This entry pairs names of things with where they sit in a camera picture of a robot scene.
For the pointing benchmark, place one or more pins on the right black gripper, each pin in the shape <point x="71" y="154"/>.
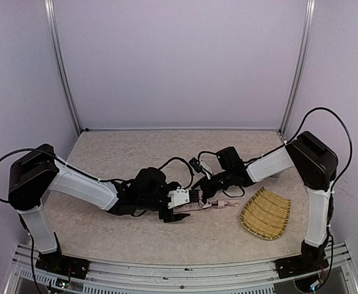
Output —
<point x="204" y="190"/>

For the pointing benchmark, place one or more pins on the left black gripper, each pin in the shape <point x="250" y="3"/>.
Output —
<point x="164" y="209"/>

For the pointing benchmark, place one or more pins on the pink and black folding umbrella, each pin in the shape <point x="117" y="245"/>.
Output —
<point x="200" y="205"/>

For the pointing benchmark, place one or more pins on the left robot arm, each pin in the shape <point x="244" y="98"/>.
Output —
<point x="40" y="171"/>

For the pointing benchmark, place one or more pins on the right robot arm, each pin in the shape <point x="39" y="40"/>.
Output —
<point x="316" y="166"/>

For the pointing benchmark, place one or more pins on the woven bamboo tray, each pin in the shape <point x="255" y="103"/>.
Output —
<point x="266" y="214"/>

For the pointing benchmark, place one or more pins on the white and blue cup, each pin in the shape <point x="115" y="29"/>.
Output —
<point x="276" y="175"/>

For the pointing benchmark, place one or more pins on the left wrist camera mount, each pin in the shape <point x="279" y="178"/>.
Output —
<point x="180" y="197"/>

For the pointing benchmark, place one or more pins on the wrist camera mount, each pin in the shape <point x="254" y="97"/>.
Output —
<point x="200" y="166"/>
<point x="180" y="197"/>

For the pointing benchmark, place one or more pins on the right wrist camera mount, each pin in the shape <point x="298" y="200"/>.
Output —
<point x="200" y="166"/>

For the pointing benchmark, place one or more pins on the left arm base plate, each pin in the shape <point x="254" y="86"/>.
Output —
<point x="64" y="265"/>

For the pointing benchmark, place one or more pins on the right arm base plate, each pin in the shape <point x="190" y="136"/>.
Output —
<point x="295" y="266"/>

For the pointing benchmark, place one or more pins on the aluminium front rail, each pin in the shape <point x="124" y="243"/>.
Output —
<point x="256" y="276"/>

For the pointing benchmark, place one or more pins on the right aluminium corner post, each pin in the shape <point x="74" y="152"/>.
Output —
<point x="300" y="64"/>

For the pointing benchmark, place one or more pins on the aluminium corner post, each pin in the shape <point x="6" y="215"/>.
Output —
<point x="53" y="28"/>
<point x="300" y="64"/>

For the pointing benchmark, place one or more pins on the left aluminium corner post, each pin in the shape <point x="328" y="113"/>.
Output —
<point x="53" y="28"/>

